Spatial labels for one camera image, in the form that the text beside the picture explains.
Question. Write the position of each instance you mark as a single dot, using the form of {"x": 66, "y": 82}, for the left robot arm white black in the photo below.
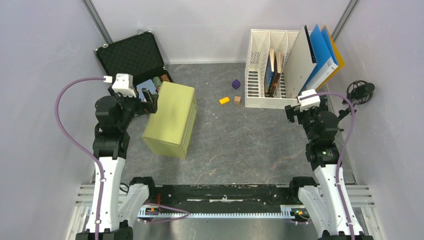
{"x": 109, "y": 219}

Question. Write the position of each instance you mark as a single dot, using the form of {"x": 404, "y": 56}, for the yellow eraser block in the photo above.
{"x": 224, "y": 100}

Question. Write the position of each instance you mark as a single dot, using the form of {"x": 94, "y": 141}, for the brown small book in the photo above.
{"x": 277, "y": 71}

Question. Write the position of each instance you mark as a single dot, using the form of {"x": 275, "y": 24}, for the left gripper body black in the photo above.
{"x": 134, "y": 106}

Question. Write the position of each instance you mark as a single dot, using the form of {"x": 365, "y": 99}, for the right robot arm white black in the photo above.
{"x": 325, "y": 197}

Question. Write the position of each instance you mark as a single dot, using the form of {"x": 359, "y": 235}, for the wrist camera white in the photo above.
{"x": 122, "y": 85}
{"x": 308, "y": 99}

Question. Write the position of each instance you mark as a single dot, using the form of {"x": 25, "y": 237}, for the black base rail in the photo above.
{"x": 224, "y": 198}

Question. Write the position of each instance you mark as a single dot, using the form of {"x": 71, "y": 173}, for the white paper box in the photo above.
{"x": 300, "y": 64}

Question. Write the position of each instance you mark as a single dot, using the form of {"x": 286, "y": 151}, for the white file organizer rack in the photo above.
{"x": 260, "y": 42}

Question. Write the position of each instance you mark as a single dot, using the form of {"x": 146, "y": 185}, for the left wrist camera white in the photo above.
{"x": 122, "y": 85}

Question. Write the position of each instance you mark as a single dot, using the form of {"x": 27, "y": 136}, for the purple cube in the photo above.
{"x": 236, "y": 84}

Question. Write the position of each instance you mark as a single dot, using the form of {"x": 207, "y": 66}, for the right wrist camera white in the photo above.
{"x": 308, "y": 99}

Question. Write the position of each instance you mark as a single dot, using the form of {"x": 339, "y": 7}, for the black poker chip case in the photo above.
{"x": 138, "y": 55}

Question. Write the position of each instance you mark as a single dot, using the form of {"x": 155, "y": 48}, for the green drawer cabinet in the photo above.
{"x": 168, "y": 131}

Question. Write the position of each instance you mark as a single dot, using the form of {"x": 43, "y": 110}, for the orange plastic folder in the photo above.
{"x": 336, "y": 56}

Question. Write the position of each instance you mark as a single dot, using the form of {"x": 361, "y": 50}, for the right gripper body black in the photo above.
{"x": 306, "y": 118}

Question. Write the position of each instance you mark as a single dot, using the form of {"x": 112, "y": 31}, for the blue plastic folder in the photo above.
{"x": 321, "y": 55}

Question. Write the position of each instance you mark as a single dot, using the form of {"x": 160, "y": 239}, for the wooden cube block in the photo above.
{"x": 237, "y": 100}

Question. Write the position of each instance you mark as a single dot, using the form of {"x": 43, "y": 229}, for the black microphone on tripod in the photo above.
{"x": 360, "y": 92}

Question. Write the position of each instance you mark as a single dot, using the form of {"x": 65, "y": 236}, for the Animal Farm book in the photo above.
{"x": 270, "y": 69}

